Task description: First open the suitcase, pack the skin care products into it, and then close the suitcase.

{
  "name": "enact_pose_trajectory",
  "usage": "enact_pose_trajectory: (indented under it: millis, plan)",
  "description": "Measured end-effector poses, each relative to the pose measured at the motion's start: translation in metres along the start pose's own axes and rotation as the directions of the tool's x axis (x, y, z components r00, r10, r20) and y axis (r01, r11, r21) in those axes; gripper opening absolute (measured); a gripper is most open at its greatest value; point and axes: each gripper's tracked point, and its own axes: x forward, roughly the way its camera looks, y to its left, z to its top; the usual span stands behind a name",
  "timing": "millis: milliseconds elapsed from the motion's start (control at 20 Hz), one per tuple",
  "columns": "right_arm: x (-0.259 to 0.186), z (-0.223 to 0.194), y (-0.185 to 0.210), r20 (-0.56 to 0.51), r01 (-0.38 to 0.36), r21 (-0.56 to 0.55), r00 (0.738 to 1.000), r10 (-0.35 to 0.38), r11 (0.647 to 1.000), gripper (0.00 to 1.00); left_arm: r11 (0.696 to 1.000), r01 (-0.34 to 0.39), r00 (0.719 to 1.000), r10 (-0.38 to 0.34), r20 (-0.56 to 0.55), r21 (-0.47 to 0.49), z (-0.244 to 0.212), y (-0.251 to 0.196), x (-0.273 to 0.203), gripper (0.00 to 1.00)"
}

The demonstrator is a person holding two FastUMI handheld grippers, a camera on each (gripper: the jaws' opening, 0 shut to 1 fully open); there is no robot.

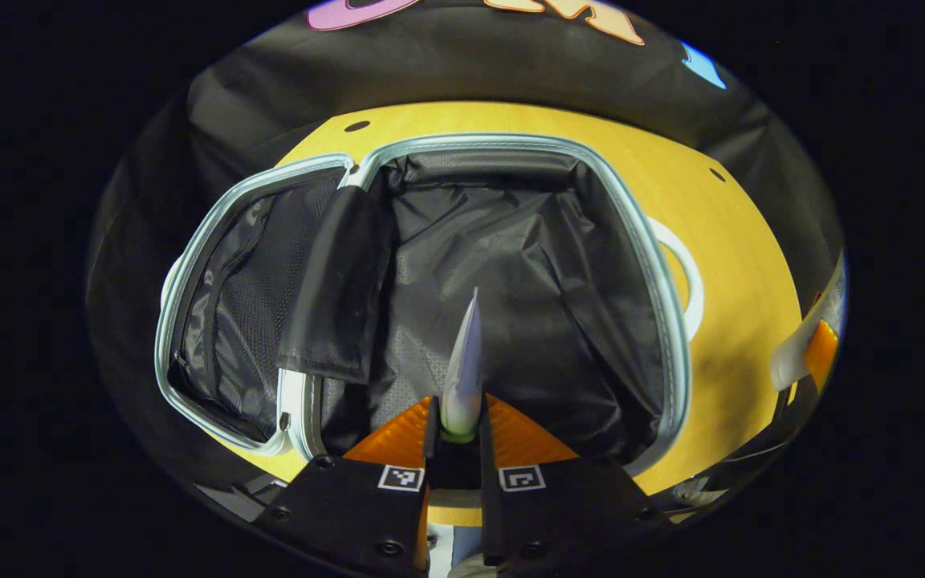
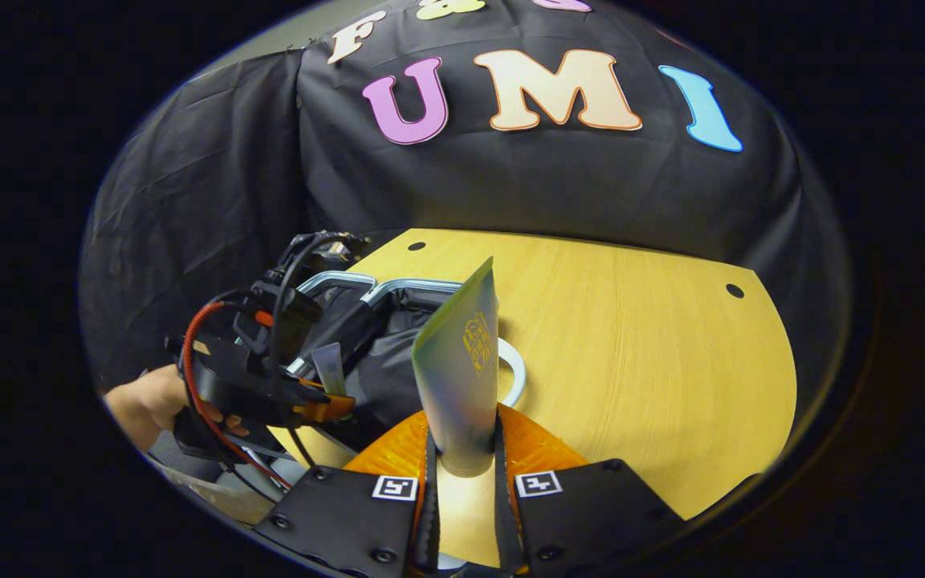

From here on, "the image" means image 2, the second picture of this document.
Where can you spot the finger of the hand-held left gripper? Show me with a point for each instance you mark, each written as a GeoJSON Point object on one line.
{"type": "Point", "coordinates": [326, 408]}

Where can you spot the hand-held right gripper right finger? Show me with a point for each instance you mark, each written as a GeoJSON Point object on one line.
{"type": "Point", "coordinates": [583, 514]}

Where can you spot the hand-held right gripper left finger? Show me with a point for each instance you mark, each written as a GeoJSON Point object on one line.
{"type": "Point", "coordinates": [350, 514]}

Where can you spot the light blue bumpy suitcase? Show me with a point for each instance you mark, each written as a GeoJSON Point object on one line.
{"type": "Point", "coordinates": [390, 369]}

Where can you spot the green skin care tube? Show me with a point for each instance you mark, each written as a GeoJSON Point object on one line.
{"type": "Point", "coordinates": [458, 377]}

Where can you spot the black backdrop cloth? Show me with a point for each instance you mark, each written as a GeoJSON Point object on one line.
{"type": "Point", "coordinates": [551, 185]}

